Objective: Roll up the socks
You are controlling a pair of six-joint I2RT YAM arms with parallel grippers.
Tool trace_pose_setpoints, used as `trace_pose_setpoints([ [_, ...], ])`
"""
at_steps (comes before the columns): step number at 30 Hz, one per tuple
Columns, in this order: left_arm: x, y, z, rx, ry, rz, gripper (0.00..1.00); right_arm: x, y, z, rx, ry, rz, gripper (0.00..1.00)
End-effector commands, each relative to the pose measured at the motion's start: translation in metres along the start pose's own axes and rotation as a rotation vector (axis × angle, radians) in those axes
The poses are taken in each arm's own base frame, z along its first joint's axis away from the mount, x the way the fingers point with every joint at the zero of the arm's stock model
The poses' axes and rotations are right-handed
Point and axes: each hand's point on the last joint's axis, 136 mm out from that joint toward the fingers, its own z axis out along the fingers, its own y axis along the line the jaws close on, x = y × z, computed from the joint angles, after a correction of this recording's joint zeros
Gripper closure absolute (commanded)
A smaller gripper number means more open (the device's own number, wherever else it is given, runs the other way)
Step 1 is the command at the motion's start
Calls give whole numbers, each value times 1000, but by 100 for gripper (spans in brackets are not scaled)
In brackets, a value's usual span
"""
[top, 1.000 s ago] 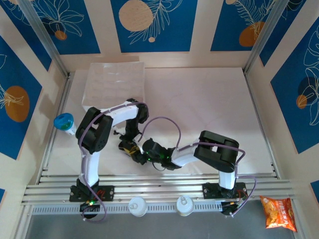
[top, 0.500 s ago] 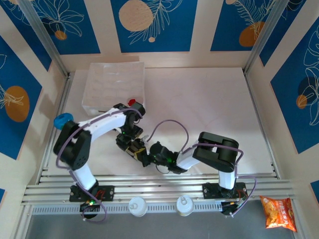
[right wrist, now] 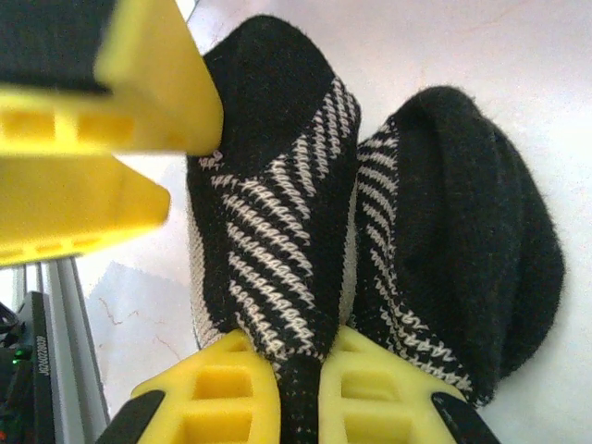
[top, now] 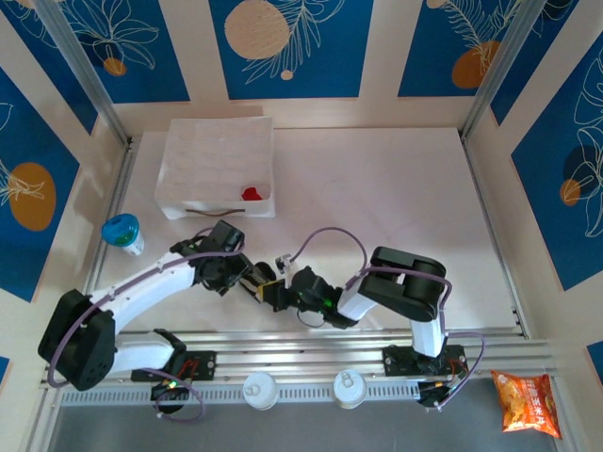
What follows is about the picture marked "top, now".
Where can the white fabric organizer box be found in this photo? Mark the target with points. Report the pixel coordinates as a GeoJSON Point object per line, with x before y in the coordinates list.
{"type": "Point", "coordinates": [212, 155]}

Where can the aluminium side rail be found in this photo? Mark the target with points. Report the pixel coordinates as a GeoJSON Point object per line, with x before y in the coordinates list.
{"type": "Point", "coordinates": [118, 198]}
{"type": "Point", "coordinates": [494, 235]}

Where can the red sock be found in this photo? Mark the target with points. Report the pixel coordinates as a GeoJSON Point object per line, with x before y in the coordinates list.
{"type": "Point", "coordinates": [252, 194]}

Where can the white table mat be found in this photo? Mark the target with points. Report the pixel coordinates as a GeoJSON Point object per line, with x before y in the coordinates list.
{"type": "Point", "coordinates": [377, 165]}

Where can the aluminium frame post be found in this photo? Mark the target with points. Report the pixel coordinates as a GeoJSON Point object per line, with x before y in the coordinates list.
{"type": "Point", "coordinates": [504, 61]}
{"type": "Point", "coordinates": [80, 61]}

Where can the black white striped sock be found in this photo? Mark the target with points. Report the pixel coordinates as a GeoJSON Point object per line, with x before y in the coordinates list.
{"type": "Point", "coordinates": [262, 275]}

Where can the orange snack bag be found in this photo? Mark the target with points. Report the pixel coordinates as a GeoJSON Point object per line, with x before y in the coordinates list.
{"type": "Point", "coordinates": [525, 400]}

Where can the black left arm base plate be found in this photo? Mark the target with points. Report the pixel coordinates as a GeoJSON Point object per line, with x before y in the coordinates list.
{"type": "Point", "coordinates": [207, 365]}

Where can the aluminium front rail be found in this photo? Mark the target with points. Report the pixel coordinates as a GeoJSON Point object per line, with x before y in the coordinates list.
{"type": "Point", "coordinates": [306, 350]}

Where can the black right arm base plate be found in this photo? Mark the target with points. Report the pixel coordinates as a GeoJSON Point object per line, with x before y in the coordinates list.
{"type": "Point", "coordinates": [393, 360]}

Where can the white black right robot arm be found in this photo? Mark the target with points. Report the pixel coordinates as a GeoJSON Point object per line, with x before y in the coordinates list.
{"type": "Point", "coordinates": [355, 303]}

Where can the white cup with blue lid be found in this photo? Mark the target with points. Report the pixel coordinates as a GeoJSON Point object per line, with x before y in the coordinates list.
{"type": "Point", "coordinates": [123, 234]}

